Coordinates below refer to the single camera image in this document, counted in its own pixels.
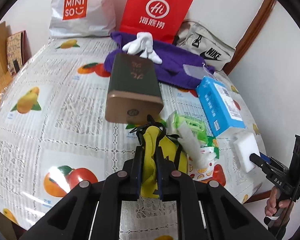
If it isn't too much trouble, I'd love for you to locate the yellow Adidas mini bag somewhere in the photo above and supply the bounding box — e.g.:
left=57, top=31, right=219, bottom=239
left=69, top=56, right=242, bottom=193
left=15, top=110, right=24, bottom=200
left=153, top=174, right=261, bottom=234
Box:
left=131, top=115, right=187, bottom=198

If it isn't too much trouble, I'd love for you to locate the white sponge block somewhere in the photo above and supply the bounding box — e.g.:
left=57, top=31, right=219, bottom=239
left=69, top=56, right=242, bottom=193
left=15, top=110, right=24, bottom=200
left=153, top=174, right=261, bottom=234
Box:
left=234, top=132, right=260, bottom=173

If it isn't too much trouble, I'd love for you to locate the fruit print white sachet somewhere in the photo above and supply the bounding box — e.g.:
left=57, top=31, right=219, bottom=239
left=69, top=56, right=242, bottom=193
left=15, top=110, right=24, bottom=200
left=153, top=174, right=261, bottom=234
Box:
left=187, top=147, right=217, bottom=181

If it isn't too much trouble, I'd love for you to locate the white fluffy cloth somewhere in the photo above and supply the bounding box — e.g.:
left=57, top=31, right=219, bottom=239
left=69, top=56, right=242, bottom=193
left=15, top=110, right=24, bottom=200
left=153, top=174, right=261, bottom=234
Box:
left=178, top=123, right=203, bottom=159

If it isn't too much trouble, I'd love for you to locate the white sock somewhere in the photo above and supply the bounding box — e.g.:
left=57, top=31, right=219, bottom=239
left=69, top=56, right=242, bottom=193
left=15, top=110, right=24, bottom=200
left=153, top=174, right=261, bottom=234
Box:
left=122, top=32, right=162, bottom=64

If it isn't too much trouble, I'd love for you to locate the person right hand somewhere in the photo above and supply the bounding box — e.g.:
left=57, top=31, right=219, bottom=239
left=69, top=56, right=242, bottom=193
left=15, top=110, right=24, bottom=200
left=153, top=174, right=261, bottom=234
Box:
left=264, top=186, right=294, bottom=217

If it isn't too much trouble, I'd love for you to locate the green fruit sachet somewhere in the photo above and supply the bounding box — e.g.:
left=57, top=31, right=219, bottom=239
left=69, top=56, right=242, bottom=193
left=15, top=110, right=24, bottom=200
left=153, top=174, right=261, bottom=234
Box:
left=206, top=136, right=219, bottom=159

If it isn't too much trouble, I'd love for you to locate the blue tissue pack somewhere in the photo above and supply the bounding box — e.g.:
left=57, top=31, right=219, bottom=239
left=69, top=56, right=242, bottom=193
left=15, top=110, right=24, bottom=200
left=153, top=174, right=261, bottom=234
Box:
left=196, top=76, right=246, bottom=138

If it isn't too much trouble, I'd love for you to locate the green wet wipes pack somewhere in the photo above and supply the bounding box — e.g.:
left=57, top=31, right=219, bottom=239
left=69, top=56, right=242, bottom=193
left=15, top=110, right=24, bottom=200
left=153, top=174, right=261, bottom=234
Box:
left=166, top=111, right=208, bottom=144

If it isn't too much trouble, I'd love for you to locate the dark green gift box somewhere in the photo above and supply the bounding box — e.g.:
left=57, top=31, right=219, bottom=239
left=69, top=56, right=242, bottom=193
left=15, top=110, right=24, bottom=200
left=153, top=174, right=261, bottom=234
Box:
left=105, top=53, right=164, bottom=125

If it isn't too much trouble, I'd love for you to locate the fruit print tablecloth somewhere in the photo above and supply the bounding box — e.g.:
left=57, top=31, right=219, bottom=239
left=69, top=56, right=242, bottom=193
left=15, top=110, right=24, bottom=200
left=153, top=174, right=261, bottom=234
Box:
left=0, top=37, right=265, bottom=239

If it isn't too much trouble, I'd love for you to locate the clear mesh pouch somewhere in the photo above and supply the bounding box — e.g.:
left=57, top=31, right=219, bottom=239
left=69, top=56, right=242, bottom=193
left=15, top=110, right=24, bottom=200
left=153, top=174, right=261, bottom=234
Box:
left=183, top=64, right=211, bottom=80

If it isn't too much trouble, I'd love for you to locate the purple towel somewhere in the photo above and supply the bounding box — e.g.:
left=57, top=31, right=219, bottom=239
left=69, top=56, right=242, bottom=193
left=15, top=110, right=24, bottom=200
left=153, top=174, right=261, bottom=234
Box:
left=104, top=31, right=215, bottom=89

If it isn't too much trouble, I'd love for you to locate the beige Nike bag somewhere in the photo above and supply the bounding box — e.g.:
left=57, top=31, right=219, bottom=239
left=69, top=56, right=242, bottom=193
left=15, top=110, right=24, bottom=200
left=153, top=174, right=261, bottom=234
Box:
left=176, top=20, right=235, bottom=71

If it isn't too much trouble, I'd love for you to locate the brown patterned box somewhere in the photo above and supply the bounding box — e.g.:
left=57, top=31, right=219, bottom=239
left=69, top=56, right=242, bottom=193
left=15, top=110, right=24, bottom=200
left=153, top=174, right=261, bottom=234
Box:
left=6, top=30, right=26, bottom=77

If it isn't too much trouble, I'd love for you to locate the red Haidilao paper bag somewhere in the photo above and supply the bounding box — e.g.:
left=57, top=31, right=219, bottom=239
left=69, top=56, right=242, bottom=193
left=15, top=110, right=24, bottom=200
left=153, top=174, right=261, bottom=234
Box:
left=120, top=0, right=193, bottom=44

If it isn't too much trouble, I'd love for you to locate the white Miniso plastic bag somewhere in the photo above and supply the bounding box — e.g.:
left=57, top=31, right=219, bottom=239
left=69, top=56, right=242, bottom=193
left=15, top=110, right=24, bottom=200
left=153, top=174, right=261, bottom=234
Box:
left=49, top=0, right=116, bottom=38

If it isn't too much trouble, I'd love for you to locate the brown wooden door frame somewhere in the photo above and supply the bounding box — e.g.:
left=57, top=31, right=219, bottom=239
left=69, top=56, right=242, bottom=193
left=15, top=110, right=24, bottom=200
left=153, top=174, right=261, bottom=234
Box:
left=223, top=0, right=276, bottom=75

